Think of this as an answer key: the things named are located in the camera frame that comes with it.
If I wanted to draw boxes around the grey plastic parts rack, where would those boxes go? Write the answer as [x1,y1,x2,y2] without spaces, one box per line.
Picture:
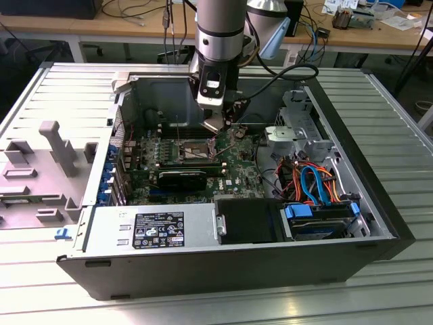
[0,120,99,231]

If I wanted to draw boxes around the metal socket cover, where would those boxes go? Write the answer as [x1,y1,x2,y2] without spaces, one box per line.
[206,130,240,160]

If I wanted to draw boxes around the black tripod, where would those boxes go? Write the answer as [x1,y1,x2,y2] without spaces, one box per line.
[394,20,433,98]

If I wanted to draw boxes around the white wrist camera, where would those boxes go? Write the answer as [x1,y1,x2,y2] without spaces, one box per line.
[196,67,227,111]
[242,33,260,57]

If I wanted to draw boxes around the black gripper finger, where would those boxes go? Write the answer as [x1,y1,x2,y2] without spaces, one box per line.
[223,90,252,131]
[188,73,201,101]

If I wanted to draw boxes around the black graphics card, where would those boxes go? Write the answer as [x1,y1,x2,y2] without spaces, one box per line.
[157,169,208,191]

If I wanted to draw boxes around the black and silver PC case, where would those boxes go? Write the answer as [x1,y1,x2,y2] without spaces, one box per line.
[55,62,416,301]

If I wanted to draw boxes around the CPU socket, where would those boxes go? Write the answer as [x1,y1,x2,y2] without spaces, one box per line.
[174,135,221,163]

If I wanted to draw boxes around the small black upright box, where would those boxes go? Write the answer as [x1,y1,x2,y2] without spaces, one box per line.
[283,0,305,38]

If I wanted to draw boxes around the black computer box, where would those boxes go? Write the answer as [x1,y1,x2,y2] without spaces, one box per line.
[0,0,102,20]

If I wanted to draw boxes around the silver power supply unit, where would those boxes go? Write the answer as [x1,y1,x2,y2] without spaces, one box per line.
[81,202,217,253]

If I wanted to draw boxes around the hard disk in blue carrier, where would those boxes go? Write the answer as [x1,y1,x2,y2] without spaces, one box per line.
[279,201,361,242]

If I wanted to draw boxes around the silver CPU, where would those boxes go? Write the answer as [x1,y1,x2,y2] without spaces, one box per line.
[202,115,227,133]

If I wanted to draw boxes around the thick black cable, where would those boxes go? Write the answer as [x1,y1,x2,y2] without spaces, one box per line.
[253,132,288,201]

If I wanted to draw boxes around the wooden desk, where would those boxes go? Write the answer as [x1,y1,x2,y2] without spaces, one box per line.
[0,0,433,57]

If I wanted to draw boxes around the black camera cable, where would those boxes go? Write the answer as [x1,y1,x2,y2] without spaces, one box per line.
[233,63,321,102]

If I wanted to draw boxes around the white papers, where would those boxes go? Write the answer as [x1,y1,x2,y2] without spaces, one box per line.
[378,9,424,32]

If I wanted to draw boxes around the metal heatsink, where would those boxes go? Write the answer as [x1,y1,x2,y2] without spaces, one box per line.
[331,7,356,30]

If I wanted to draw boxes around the silver metal drive cage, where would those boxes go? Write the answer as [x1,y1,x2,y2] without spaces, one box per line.
[263,86,339,163]

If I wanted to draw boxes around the black rating label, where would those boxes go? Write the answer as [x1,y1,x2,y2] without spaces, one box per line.
[134,212,185,251]

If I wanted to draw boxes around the blue data wire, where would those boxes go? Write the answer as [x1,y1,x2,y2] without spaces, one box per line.
[299,164,334,207]

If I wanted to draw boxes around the green motherboard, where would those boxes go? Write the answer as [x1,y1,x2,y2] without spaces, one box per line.
[122,125,273,207]

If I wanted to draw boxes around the orange power wire bundle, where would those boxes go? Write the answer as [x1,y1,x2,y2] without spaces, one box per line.
[275,158,341,204]

